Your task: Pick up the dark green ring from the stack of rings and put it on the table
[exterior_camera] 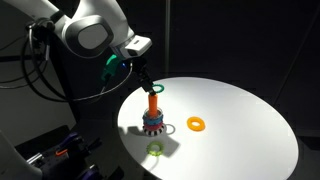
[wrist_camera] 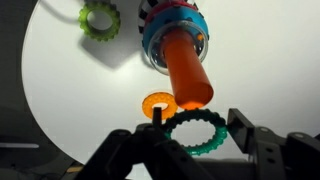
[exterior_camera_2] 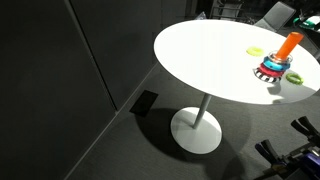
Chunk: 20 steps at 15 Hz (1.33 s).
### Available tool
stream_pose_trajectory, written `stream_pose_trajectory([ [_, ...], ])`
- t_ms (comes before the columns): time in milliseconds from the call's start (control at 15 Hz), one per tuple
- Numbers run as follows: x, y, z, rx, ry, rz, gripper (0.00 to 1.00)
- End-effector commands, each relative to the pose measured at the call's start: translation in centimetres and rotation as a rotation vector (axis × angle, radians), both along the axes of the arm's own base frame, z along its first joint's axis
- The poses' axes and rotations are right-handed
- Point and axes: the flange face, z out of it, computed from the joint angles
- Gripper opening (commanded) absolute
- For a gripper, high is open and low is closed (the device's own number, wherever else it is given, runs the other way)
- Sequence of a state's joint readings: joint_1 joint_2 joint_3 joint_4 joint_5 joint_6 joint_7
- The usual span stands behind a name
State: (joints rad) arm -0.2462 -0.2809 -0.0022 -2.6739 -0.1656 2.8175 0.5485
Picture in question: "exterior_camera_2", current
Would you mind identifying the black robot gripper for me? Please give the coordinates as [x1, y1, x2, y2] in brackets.
[308, 23, 320, 35]

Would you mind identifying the dark green toy ring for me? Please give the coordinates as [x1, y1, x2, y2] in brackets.
[292, 17, 316, 30]

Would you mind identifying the grey chair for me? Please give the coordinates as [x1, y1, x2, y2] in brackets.
[254, 1, 297, 33]

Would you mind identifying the black clamp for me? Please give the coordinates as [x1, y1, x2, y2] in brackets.
[254, 139, 288, 165]
[290, 115, 320, 148]

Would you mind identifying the dark equipment stand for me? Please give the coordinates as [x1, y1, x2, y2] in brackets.
[263, 143, 320, 180]

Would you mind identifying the black floor plate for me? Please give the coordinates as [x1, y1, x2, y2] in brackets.
[129, 89, 160, 118]

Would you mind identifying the orange stacker post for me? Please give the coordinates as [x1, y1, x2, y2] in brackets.
[274, 31, 305, 62]

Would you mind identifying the clear plastic toy ring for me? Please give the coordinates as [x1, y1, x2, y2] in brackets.
[267, 49, 295, 65]

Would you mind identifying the lime green toy ring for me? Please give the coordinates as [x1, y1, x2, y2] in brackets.
[284, 72, 305, 86]

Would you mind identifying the yellow toy ring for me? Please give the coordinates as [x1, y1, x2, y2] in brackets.
[245, 45, 265, 58]

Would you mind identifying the red toy ring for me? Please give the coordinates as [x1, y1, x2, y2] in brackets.
[258, 63, 286, 78]

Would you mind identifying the black white striped ring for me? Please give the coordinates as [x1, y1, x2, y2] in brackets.
[252, 67, 283, 84]

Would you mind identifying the dark metal frame chair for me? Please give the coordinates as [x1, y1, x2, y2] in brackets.
[209, 0, 245, 21]

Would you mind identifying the white table pedestal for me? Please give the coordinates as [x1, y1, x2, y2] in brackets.
[170, 93, 223, 155]

